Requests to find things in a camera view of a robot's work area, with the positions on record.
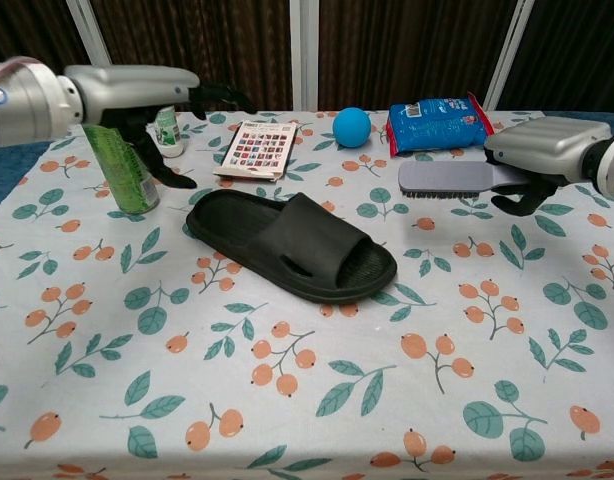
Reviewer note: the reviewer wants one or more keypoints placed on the floral tablecloth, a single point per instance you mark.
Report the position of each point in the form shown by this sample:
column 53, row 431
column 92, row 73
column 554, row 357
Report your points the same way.
column 287, row 375

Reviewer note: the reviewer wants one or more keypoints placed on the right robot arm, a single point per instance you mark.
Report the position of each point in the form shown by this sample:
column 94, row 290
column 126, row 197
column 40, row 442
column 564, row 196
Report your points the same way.
column 612, row 162

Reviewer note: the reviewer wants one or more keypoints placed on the printed card box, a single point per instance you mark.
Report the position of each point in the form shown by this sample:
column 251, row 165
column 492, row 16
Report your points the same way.
column 257, row 150

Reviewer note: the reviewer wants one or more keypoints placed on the blue snack bag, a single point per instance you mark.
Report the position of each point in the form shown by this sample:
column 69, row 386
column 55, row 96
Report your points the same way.
column 437, row 125

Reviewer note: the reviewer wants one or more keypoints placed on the dark brown curtain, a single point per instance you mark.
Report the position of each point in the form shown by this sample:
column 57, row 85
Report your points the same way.
column 387, row 50

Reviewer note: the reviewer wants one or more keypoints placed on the green drink can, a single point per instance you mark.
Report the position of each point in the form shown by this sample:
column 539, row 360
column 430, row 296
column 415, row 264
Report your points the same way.
column 124, row 172

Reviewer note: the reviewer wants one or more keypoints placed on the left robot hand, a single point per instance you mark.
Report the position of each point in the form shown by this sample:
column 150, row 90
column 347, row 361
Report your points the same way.
column 132, row 87

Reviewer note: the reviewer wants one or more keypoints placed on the blue ball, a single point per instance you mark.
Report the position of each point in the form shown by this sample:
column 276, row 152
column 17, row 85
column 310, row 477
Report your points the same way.
column 352, row 127

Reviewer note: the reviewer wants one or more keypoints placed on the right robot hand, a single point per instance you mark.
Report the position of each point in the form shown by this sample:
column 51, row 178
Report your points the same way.
column 547, row 142

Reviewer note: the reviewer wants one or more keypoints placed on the white frame post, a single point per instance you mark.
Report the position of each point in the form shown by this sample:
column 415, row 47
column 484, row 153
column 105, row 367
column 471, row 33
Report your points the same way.
column 304, row 55
column 94, row 35
column 509, row 50

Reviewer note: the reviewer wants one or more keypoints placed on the black slipper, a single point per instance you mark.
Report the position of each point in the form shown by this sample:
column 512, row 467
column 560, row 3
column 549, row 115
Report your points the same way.
column 297, row 235

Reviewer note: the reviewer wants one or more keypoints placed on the white plastic drink bottle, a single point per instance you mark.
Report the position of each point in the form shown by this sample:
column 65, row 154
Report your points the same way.
column 169, row 135

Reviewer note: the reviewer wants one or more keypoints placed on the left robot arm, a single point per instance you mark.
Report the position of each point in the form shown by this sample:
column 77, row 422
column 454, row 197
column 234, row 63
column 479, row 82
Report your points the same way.
column 27, row 100

